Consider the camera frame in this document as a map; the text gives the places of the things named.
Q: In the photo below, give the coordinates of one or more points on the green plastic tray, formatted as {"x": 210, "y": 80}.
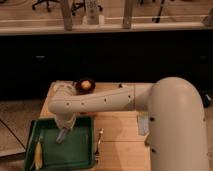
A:
{"x": 76, "y": 152}

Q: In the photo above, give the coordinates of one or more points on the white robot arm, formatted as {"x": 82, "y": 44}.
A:
{"x": 177, "y": 127}

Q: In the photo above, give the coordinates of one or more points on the white table leg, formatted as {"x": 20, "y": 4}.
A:
{"x": 66, "y": 14}
{"x": 127, "y": 15}

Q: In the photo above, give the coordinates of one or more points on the grey label sticker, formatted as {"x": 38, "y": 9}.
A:
{"x": 143, "y": 127}

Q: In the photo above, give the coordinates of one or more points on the dark brown bowl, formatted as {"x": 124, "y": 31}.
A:
{"x": 79, "y": 88}

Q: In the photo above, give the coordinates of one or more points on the white table leg right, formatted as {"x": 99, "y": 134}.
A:
{"x": 127, "y": 15}

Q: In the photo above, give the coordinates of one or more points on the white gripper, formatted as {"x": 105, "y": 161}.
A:
{"x": 64, "y": 123}

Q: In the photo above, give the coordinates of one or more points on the white table leg left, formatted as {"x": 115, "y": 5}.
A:
{"x": 66, "y": 14}

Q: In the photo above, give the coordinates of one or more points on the metal spoon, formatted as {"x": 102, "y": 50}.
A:
{"x": 101, "y": 131}

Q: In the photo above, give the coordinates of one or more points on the yellow corn toy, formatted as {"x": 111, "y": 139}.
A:
{"x": 38, "y": 161}

